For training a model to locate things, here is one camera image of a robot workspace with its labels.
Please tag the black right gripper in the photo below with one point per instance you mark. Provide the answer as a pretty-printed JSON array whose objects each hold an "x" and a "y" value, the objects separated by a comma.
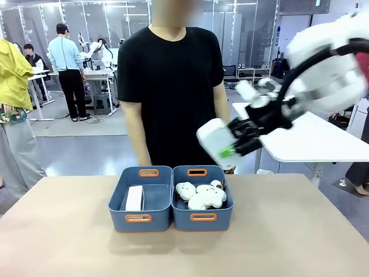
[{"x": 268, "y": 115}]

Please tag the white plush with brown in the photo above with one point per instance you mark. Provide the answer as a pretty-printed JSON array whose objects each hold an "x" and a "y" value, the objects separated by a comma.
[{"x": 216, "y": 183}]

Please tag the large white cloud plush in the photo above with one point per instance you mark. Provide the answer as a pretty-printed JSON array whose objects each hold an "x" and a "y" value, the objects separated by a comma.
[{"x": 206, "y": 197}]

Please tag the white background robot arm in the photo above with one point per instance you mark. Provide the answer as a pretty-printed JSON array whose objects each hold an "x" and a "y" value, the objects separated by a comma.
[{"x": 95, "y": 49}]

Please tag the person right forearm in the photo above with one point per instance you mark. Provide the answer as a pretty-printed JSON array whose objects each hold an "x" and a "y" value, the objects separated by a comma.
[{"x": 135, "y": 130}]

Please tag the person left forearm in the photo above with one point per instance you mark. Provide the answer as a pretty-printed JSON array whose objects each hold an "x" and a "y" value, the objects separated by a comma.
[{"x": 222, "y": 101}]

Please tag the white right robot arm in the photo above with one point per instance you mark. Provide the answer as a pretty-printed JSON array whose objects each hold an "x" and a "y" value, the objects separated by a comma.
[{"x": 325, "y": 72}]

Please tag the person left hand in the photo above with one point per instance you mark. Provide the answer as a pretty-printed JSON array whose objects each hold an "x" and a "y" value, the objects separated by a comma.
[{"x": 229, "y": 170}]

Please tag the person right hand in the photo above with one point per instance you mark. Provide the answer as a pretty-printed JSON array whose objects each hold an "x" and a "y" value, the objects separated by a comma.
[{"x": 145, "y": 161}]

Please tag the white side table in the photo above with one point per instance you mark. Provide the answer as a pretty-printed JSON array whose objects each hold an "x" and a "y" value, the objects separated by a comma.
[{"x": 305, "y": 138}]

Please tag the wooden shoe rack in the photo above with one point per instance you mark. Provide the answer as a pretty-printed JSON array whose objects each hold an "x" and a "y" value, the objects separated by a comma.
[{"x": 253, "y": 73}]

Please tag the black office chair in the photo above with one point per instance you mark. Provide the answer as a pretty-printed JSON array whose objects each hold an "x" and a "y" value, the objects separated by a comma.
[{"x": 230, "y": 75}]

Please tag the black bag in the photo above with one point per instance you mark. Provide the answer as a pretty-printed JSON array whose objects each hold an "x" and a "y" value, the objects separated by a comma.
[{"x": 280, "y": 67}]

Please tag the person black t-shirt torso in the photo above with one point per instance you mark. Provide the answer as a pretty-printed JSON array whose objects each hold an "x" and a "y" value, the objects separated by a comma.
[{"x": 170, "y": 95}]

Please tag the black trolley cart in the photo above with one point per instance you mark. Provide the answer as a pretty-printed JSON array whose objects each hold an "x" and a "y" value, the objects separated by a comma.
[{"x": 341, "y": 119}]

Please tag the white pole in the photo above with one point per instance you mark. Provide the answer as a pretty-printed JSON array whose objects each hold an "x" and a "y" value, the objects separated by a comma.
[{"x": 353, "y": 118}]

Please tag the person dark trousers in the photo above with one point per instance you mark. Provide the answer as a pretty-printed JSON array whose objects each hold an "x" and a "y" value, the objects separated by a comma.
[{"x": 357, "y": 176}]

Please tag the red garment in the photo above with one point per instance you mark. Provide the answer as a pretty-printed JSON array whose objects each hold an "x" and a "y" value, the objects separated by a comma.
[{"x": 363, "y": 67}]

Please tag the grey stool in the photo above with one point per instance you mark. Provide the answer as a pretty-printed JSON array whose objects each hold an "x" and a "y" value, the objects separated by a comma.
[{"x": 102, "y": 102}]

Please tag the white desk with robot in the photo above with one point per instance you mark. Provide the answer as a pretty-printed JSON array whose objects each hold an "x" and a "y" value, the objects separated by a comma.
[{"x": 99, "y": 76}]

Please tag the man in light blue shirt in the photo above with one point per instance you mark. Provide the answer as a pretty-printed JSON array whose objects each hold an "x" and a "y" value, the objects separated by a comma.
[{"x": 67, "y": 57}]

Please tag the white standing desk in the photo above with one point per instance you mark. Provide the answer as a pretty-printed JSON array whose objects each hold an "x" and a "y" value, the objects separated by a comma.
[{"x": 39, "y": 78}]

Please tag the seated person black jacket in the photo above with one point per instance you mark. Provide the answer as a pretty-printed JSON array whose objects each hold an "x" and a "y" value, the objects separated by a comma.
[{"x": 33, "y": 59}]

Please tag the person floral shirt grey trousers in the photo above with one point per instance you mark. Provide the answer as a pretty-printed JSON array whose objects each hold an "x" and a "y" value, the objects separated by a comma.
[{"x": 14, "y": 150}]

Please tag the yellow jacket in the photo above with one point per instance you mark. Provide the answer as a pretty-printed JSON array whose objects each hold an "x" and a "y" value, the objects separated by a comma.
[{"x": 14, "y": 78}]

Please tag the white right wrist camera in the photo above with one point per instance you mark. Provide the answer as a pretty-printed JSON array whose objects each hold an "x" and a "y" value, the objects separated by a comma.
[{"x": 253, "y": 92}]

